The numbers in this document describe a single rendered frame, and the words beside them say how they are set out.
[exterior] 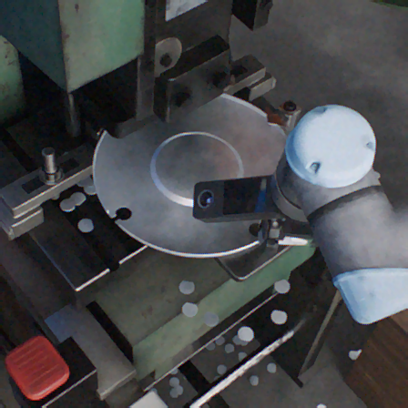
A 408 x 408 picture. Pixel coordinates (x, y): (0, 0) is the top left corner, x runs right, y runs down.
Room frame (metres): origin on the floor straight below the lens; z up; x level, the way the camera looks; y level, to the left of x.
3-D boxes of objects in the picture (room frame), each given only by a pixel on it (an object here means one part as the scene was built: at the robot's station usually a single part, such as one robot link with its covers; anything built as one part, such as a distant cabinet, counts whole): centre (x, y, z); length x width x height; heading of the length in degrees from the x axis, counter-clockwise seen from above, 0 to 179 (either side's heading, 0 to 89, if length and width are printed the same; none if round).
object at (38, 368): (0.35, 0.17, 0.72); 0.07 x 0.06 x 0.08; 46
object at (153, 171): (0.66, 0.02, 0.78); 0.29 x 0.29 x 0.01
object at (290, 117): (0.79, -0.11, 0.75); 0.03 x 0.03 x 0.10; 46
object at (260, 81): (0.87, -0.01, 0.76); 0.17 x 0.06 x 0.10; 136
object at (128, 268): (0.75, 0.11, 0.67); 0.45 x 0.30 x 0.06; 136
